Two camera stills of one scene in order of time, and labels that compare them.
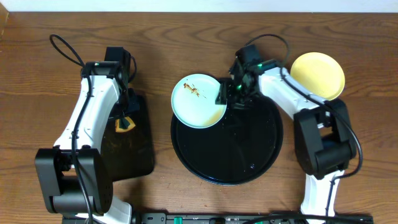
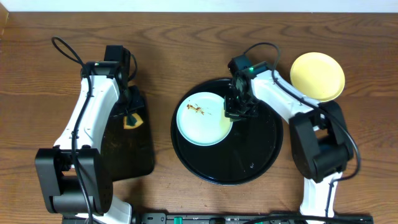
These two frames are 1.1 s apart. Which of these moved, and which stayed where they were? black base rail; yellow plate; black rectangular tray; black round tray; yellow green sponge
Moved: yellow green sponge
Stayed: black round tray; black rectangular tray; yellow plate; black base rail
